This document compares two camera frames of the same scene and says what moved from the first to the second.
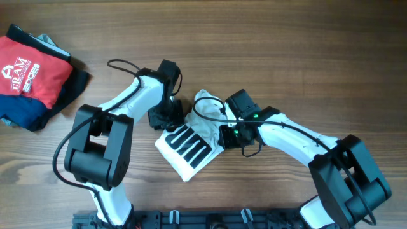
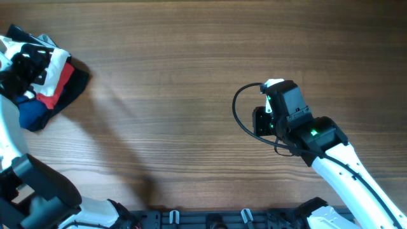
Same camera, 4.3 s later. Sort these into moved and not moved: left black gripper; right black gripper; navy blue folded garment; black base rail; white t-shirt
Moved: left black gripper; white t-shirt; right black gripper
Not moved: navy blue folded garment; black base rail
